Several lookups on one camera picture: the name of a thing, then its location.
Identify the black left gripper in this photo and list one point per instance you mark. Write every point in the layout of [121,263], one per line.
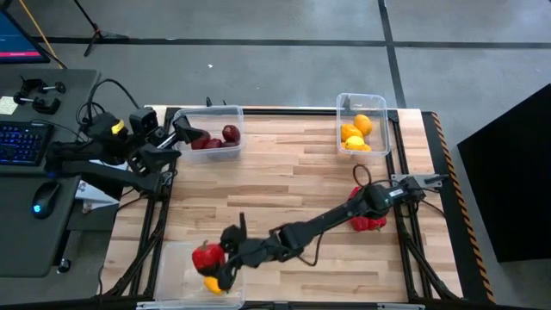
[152,138]

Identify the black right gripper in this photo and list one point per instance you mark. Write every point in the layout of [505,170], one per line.
[254,252]

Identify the red bell pepper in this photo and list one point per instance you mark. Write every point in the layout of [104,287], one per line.
[207,257]
[366,224]
[355,192]

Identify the dark red round fruit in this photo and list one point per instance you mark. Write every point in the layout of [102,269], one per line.
[214,144]
[231,132]
[200,142]

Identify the orange bell pepper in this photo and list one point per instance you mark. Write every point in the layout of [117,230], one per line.
[212,284]

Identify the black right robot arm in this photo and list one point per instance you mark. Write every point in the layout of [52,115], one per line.
[327,221]

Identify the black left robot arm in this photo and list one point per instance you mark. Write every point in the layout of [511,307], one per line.
[103,148]

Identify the clear plastic bin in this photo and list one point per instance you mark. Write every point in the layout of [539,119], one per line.
[215,116]
[381,107]
[176,275]

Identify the yellow tape tag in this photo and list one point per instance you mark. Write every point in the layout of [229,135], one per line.
[118,127]

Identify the white paper sheet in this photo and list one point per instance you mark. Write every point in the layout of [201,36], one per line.
[92,196]

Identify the black tripod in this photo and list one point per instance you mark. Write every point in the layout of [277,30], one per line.
[98,33]

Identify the black clamp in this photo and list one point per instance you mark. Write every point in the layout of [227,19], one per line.
[43,105]
[32,84]

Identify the black computer mouse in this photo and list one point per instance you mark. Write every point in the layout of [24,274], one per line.
[45,200]

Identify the black keyboard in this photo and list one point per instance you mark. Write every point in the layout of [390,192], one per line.
[23,142]

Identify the black desk knob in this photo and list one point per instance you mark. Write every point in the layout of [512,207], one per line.
[64,266]

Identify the yellow sticky note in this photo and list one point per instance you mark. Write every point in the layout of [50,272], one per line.
[8,105]

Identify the grey desk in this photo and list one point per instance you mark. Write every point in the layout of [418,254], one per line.
[26,245]

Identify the computer monitor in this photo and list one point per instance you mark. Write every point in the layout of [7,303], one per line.
[17,39]

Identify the black hazard-striped platform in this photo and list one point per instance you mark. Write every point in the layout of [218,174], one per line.
[450,215]

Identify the large black panel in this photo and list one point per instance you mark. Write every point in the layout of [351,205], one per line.
[508,172]

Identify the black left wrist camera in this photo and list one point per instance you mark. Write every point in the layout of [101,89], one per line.
[143,120]

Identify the black aluminium table frame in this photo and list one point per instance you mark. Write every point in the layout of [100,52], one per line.
[292,111]

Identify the silver mounting bracket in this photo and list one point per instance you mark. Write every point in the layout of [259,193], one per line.
[402,177]

